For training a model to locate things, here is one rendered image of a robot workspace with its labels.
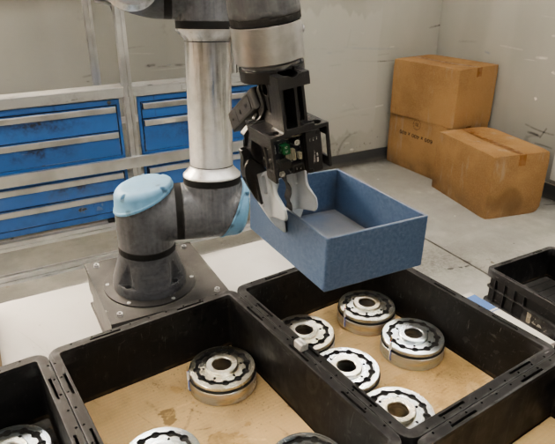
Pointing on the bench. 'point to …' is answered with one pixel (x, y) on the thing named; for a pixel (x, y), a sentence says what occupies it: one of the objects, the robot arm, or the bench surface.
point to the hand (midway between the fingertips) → (284, 218)
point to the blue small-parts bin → (345, 232)
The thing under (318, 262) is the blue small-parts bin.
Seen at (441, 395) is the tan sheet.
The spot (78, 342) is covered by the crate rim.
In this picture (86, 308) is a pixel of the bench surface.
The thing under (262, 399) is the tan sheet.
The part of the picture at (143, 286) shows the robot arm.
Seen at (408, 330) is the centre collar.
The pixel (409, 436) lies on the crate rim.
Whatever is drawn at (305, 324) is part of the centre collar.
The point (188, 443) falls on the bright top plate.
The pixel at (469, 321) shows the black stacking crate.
